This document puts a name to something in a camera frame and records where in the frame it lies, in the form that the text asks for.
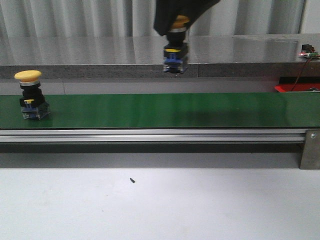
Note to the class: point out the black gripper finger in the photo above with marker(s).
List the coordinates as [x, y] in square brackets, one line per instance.
[166, 12]
[195, 8]

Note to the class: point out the yellow mushroom push button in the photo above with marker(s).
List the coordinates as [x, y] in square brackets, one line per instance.
[176, 52]
[33, 103]

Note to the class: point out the grey stone shelf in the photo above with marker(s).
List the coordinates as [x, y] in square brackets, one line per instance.
[137, 57]

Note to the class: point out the small green circuit board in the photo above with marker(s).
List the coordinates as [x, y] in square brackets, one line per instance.
[309, 52]

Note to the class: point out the red plastic bin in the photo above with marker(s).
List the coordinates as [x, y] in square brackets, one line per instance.
[304, 84]

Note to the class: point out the green conveyor belt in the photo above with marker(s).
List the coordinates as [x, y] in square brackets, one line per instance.
[169, 110]

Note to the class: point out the grey pleated curtain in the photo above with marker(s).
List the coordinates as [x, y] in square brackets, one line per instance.
[135, 18]

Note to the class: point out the metal conveyor support bracket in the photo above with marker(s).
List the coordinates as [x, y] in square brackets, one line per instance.
[310, 159]

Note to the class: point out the aluminium conveyor frame rail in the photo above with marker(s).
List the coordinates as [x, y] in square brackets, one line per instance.
[152, 135]

